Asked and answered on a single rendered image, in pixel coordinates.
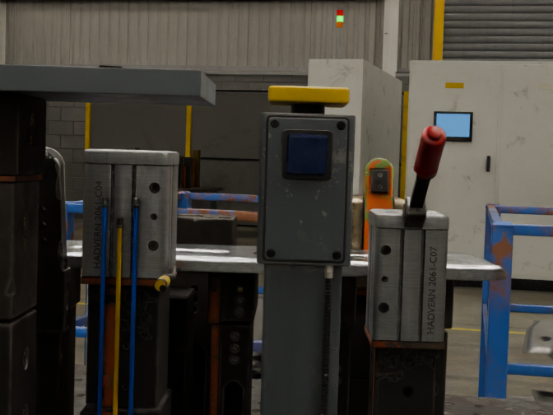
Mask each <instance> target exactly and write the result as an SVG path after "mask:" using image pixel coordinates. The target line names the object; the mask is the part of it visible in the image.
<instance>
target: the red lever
mask: <svg viewBox="0 0 553 415"><path fill-rule="evenodd" d="M445 142H446V133H445V131H444V130H443V129H442V128H441V127H438V126H429V127H427V128H425V129H424V130H423V132H422V134H421V140H420V144H419V148H418V152H417V155H416V161H415V165H414V171H415V172H416V181H415V184H414V187H413V190H412V194H411V197H406V201H405V203H404V204H403V209H402V218H403V225H404V227H415V228H422V227H423V225H424V221H425V219H426V214H427V210H426V205H425V197H426V194H427V190H428V187H429V183H430V180H431V179H433V178H434V177H435V176H436V174H437V171H438V168H439V163H440V159H441V156H442V153H443V149H444V144H445Z"/></svg>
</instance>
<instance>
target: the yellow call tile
mask: <svg viewBox="0 0 553 415"><path fill-rule="evenodd" d="M268 100H269V102H270V105H274V106H290V112H291V113H295V114H325V107H328V108H343V107H345V106H346V105H347V104H348V103H349V101H350V90H349V89H348V88H344V87H316V86H270V87H269V88H268Z"/></svg>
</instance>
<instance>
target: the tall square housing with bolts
mask: <svg viewBox="0 0 553 415"><path fill-rule="evenodd" d="M84 163H89V164H84V195H83V236H82V276H81V284H88V310H87V349H86V406H85V407H84V408H83V409H82V410H81V411H80V415H171V399H172V389H167V384H168V351H169V319H170V284H169V286H168V287H167V288H166V290H165V291H157V290H156V289H155V287H154V284H155V281H156V280H157V279H158V278H159V277H161V276H162V275H163V274H170V269H171V267H173V266H176V240H177V207H178V176H179V166H178V165H179V153H178V152H169V151H150V150H123V149H86V150H85V151H84Z"/></svg>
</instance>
